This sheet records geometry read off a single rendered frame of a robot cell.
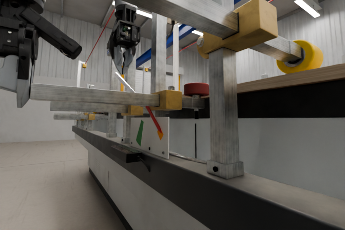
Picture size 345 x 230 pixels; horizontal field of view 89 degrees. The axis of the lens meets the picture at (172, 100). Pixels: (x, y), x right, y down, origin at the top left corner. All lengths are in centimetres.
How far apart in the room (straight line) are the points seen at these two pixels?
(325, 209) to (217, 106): 18
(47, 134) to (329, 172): 802
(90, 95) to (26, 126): 776
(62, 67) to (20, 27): 797
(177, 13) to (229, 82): 15
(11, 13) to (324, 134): 64
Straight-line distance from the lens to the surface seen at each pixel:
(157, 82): 52
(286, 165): 51
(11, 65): 42
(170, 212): 52
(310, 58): 49
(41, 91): 42
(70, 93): 42
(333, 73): 46
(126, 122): 74
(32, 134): 816
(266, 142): 52
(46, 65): 841
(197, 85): 54
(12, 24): 43
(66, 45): 43
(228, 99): 32
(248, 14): 31
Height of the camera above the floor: 79
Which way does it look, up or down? 6 degrees up
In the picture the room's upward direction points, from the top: straight up
